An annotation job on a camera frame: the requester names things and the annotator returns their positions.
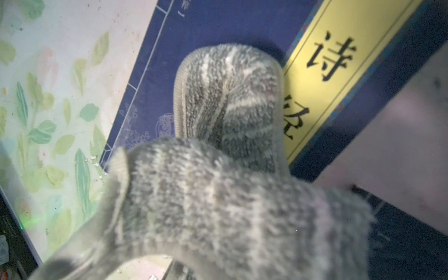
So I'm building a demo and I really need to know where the grey striped cleaning cloth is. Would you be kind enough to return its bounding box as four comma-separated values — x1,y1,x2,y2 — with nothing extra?
30,43,375,280

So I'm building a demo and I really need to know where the blue book Shijing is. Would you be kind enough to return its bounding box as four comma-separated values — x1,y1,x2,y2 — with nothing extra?
99,0,448,280

